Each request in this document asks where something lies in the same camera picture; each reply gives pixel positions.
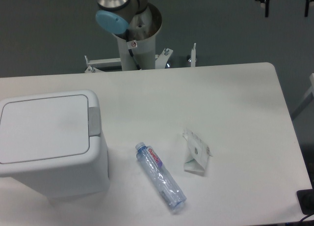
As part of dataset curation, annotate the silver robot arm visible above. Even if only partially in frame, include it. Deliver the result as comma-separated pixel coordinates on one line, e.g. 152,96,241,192
96,0,314,35

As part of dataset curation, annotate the white plastic trash can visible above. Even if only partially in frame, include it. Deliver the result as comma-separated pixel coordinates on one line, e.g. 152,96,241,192
0,89,110,198

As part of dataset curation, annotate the white trash can lid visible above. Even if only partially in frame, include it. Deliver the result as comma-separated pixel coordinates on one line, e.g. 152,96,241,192
0,95,89,164

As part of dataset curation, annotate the crumpled white paper bag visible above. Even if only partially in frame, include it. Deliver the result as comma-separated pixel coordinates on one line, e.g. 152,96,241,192
183,128,212,176

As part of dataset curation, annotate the black device at table edge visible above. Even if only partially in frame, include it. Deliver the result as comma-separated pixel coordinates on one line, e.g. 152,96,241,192
296,189,314,215

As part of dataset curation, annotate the clear empty plastic bottle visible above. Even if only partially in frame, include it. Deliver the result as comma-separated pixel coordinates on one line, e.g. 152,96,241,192
135,142,186,212

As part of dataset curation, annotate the grey lid push button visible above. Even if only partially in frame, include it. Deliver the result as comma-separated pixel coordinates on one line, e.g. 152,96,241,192
88,107,101,137

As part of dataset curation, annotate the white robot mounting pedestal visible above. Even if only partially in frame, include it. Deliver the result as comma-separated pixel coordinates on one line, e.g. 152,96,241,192
84,36,198,73

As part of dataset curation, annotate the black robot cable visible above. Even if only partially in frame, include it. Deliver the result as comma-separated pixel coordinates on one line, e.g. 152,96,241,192
126,29,143,71

